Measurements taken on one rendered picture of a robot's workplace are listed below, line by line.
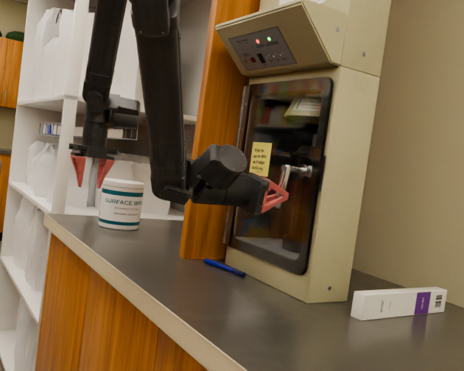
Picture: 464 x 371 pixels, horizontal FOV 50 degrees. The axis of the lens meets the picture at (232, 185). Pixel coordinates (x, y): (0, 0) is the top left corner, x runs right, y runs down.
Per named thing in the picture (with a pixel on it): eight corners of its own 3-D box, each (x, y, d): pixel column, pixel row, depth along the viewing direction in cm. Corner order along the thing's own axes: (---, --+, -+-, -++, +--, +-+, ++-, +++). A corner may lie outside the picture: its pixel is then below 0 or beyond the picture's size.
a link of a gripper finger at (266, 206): (278, 174, 104) (239, 169, 99) (298, 182, 98) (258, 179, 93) (270, 205, 105) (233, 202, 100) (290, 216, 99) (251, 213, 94)
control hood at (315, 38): (249, 77, 124) (254, 36, 124) (342, 65, 97) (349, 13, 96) (208, 67, 118) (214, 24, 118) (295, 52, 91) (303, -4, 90)
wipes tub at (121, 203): (130, 224, 171) (135, 179, 170) (144, 231, 160) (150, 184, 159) (92, 221, 164) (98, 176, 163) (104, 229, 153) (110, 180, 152)
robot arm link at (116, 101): (93, 68, 115) (86, 91, 110) (143, 75, 117) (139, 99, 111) (93, 107, 124) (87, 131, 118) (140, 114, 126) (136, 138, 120)
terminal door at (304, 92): (227, 244, 125) (249, 85, 123) (306, 277, 100) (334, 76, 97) (225, 244, 125) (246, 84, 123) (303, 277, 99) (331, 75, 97)
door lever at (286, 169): (298, 210, 102) (290, 207, 104) (308, 165, 101) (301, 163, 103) (277, 209, 99) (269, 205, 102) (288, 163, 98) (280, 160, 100)
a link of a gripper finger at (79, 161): (104, 190, 119) (108, 151, 118) (74, 188, 115) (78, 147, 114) (96, 187, 124) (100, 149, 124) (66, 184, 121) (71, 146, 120)
